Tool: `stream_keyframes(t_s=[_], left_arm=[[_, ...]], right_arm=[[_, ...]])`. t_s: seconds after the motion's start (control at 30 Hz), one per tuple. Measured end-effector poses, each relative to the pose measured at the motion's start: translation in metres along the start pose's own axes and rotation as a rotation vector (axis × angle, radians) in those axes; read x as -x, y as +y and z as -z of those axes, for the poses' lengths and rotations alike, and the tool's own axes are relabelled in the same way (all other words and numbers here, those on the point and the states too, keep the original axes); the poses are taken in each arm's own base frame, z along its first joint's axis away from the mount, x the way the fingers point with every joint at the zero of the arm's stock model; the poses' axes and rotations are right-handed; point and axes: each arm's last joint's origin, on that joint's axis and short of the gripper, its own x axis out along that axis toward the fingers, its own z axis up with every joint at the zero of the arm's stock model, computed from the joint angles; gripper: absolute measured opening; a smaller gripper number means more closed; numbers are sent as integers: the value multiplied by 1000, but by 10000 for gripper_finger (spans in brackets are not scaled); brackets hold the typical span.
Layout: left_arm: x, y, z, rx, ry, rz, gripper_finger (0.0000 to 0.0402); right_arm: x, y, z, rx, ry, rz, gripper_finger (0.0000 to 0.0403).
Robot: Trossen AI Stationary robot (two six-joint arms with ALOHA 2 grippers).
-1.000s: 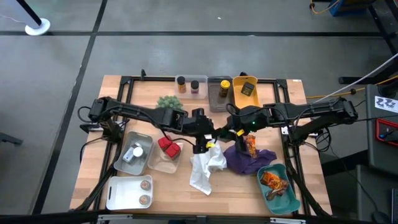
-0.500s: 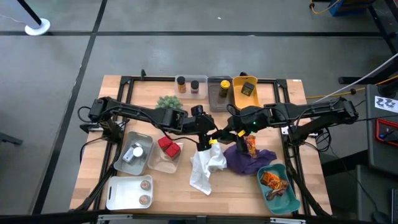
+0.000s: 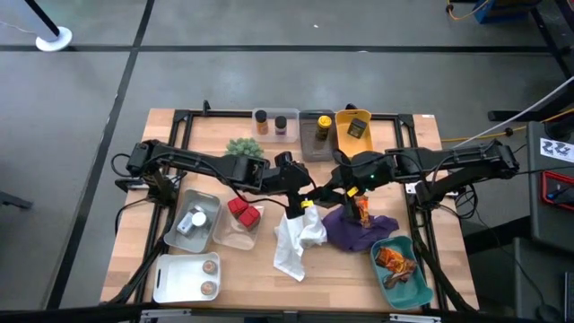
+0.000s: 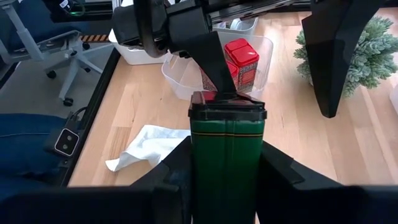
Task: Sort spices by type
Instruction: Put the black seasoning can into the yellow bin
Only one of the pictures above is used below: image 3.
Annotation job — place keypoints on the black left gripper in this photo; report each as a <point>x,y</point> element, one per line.
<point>291,177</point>

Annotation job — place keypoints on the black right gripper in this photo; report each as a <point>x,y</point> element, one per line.
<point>347,179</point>

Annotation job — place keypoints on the white cloth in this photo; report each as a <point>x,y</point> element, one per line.
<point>291,251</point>

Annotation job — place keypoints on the red spice tin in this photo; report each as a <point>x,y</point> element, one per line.
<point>249,217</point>
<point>237,206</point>

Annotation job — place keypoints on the yellow-lid spice jar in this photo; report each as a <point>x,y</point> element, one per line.
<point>324,128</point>

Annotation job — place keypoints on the dark green spice tin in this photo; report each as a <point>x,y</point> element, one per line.
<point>357,128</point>

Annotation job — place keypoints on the black-lid jar purple spice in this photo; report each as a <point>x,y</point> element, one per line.
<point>281,125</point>

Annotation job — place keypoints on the large orange spice packet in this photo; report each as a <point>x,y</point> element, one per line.
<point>394,260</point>

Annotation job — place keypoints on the black-lid jar orange spice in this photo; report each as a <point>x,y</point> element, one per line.
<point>262,122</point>

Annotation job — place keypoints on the large white-lid spice jar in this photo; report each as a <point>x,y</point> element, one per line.
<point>198,219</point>

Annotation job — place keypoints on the small brown spice packet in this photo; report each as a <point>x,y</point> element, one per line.
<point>394,281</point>

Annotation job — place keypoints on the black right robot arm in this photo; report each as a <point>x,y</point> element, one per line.
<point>448,159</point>

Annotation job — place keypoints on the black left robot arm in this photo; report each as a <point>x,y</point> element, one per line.
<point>202,161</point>

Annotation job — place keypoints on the purple cloth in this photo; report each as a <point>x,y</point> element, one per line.
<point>345,233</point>

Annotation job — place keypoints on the yellow plastic bin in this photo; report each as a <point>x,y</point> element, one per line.
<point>345,143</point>

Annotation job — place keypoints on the dark grey plastic bin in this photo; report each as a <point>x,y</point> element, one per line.
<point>309,143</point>

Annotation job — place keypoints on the clear plastic bin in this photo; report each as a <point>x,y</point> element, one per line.
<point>233,235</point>
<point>271,137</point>

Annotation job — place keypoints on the green artificial succulent plant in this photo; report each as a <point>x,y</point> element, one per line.
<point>244,147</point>

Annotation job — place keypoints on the teal plastic bin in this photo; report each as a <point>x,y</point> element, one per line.
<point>412,296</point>

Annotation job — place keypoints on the white plastic bin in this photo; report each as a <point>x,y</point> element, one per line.
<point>179,278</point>

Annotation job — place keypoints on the red-framed device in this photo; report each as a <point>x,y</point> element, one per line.
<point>545,188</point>

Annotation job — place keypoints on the white printed sticker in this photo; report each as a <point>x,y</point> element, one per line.
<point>556,150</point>

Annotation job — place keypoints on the blue box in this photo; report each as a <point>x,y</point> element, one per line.
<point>498,11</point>

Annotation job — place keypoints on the black aluminium table frame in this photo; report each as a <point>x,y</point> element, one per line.
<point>211,113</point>

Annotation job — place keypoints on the black desk frame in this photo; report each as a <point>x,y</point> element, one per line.
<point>515,116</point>

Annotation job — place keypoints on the black floor bracket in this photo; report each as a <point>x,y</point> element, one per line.
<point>13,199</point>

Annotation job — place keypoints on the black post white base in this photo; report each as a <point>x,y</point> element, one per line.
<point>54,41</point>

